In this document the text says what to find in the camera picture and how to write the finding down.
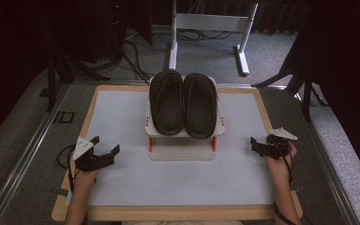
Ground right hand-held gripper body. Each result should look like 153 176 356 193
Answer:
262 127 298 160

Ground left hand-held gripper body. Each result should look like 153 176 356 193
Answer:
71 136 113 173

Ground black slipper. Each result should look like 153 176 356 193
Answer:
149 69 186 136
183 72 218 141

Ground white shoe rack orange legs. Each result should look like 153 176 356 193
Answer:
144 75 226 162

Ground person's left hand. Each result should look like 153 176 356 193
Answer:
73 168 100 186

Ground person's right hand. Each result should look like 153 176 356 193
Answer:
264 140 298 184

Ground black tripod stand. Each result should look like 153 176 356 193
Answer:
45 37 111 113
251 31 331 123

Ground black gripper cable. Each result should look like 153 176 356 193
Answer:
272 149 295 225
56 144 77 193

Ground metal floor rail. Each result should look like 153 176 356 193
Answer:
0 82 71 225
293 90 360 225

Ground black floor cables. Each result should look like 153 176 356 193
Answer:
118 27 236 86

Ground white desk frame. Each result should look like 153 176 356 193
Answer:
168 0 260 77

